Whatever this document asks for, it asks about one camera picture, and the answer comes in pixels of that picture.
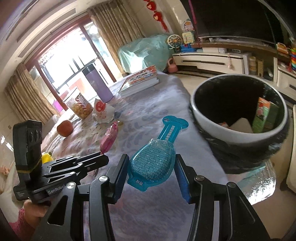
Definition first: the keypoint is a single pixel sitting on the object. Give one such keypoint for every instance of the person's left hand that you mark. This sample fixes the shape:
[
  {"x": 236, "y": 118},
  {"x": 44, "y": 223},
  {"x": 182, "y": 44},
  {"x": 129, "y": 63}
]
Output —
[{"x": 33, "y": 213}]

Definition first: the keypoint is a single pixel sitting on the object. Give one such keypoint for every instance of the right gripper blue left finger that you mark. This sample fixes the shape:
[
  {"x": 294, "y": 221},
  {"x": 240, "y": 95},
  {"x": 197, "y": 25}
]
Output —
[{"x": 117, "y": 177}]

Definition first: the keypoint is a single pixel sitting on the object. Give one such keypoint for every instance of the red hanging wall decoration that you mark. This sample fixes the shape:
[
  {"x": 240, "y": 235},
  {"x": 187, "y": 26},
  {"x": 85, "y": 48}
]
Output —
[{"x": 157, "y": 15}]

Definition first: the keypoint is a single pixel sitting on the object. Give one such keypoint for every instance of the white low tv cabinet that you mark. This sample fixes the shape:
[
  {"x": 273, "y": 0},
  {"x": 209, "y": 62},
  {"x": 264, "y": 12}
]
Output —
[{"x": 262, "y": 62}]

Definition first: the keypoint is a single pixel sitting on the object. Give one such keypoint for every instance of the black flat television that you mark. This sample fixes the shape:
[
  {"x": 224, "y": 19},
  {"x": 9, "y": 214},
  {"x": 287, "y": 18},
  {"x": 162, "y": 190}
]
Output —
[{"x": 268, "y": 21}]

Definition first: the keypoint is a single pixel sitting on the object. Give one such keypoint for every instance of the blue plastic blister pack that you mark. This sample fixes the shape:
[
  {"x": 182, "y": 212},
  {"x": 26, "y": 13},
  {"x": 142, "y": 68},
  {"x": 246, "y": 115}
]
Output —
[{"x": 152, "y": 165}]

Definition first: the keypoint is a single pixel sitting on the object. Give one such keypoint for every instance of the white foam block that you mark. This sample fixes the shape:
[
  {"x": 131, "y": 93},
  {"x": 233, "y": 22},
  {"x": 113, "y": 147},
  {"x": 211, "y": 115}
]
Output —
[{"x": 242, "y": 125}]

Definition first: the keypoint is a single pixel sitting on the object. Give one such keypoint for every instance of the purple thermos bottle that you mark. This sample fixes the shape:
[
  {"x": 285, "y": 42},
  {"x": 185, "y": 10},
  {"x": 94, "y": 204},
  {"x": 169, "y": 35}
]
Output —
[{"x": 97, "y": 83}]

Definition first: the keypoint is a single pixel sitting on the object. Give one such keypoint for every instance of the black white trash bin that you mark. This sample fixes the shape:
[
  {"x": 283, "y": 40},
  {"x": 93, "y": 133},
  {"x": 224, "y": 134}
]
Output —
[{"x": 219, "y": 102}]

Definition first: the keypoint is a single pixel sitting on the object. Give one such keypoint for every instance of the ferris wheel toy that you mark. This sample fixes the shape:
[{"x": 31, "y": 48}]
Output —
[{"x": 174, "y": 42}]

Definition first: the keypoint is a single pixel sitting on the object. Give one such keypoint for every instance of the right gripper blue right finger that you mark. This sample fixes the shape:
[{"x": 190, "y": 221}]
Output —
[{"x": 186, "y": 178}]

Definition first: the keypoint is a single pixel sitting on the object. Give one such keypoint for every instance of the pink candy wrapper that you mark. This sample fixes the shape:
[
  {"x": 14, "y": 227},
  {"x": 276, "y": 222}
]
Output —
[{"x": 109, "y": 138}]

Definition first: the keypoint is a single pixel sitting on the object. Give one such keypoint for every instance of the green orange carton box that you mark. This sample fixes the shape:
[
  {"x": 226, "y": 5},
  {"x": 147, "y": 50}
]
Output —
[{"x": 265, "y": 117}]

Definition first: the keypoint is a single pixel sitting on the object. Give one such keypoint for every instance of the teal covered furniture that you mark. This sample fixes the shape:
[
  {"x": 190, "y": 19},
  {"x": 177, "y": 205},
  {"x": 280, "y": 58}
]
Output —
[{"x": 142, "y": 53}]

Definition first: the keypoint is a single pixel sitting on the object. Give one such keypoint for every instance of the rainbow stacking ring toy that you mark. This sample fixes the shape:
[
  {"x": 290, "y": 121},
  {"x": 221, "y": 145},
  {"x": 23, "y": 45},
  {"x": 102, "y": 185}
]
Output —
[{"x": 292, "y": 52}]

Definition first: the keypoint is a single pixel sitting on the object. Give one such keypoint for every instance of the pink kettlebell toy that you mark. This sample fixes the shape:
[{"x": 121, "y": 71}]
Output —
[{"x": 172, "y": 67}]

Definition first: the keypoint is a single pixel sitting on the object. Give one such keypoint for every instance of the beige curtain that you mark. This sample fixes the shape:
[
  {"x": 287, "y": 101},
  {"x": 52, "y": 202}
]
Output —
[{"x": 116, "y": 26}]

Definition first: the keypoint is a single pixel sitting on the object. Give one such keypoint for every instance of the yellow toy telephone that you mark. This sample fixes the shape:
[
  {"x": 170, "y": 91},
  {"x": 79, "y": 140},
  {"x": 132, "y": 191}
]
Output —
[{"x": 188, "y": 37}]

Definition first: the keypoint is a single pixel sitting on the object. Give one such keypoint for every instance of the red apple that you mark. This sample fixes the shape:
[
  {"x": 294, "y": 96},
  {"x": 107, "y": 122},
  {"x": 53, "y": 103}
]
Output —
[{"x": 65, "y": 128}]

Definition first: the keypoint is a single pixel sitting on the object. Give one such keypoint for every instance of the popcorn snack bag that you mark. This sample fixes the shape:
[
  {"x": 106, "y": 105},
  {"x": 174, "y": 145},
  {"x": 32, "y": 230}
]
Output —
[{"x": 79, "y": 105}]

